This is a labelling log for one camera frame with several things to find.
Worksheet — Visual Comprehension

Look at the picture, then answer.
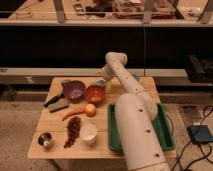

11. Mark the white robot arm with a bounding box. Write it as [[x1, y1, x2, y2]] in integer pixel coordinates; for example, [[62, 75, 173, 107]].
[[101, 52, 170, 171]]

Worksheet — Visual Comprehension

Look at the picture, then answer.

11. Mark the blue cup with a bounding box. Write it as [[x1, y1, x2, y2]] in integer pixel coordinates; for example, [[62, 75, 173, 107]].
[[94, 80, 106, 87]]

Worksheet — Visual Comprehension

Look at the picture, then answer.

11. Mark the orange bowl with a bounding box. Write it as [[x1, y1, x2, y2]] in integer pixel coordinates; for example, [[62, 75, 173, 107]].
[[84, 85, 105, 104]]

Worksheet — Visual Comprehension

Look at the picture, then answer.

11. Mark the purple bowl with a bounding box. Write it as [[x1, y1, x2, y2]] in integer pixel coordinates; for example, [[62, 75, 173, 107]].
[[63, 80, 86, 100]]

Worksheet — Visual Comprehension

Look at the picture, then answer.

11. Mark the orange fruit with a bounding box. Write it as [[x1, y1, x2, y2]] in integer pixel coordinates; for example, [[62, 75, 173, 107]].
[[85, 104, 97, 117]]

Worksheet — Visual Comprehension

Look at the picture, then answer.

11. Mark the small grey cup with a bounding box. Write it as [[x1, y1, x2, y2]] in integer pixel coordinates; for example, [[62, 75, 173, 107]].
[[61, 79, 71, 88]]

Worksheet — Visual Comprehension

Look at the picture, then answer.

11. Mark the orange carrot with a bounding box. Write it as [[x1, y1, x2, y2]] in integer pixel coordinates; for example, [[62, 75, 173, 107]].
[[62, 108, 85, 121]]

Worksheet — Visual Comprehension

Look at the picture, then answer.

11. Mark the wooden table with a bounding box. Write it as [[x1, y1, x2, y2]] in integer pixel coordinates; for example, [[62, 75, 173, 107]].
[[28, 79, 177, 161]]

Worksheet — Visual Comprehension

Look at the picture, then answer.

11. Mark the white cup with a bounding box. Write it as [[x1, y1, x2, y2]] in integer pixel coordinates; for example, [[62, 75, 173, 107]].
[[80, 124, 97, 144]]

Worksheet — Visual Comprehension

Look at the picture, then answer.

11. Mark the bunch of dark grapes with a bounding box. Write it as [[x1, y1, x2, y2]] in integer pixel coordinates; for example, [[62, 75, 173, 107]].
[[64, 116, 81, 148]]

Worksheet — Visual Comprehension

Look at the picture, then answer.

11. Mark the green plastic tray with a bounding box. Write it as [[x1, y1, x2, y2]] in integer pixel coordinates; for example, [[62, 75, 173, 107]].
[[108, 104, 175, 152]]

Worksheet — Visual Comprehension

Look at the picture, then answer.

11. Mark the small metal cup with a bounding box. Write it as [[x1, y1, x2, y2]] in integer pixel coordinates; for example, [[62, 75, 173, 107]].
[[38, 132, 52, 148]]

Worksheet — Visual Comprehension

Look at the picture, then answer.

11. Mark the black power adapter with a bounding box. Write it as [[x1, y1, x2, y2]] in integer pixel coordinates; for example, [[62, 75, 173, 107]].
[[187, 125, 213, 144]]

